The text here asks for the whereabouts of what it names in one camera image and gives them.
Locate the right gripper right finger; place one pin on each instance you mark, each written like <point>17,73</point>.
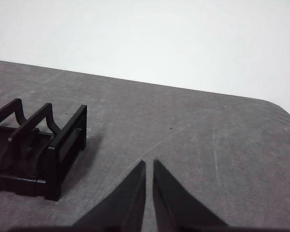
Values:
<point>174,207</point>

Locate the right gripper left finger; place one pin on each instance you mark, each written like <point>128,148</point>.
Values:
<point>125,205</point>

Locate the black plastic dish rack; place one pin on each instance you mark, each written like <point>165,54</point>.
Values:
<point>53,159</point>

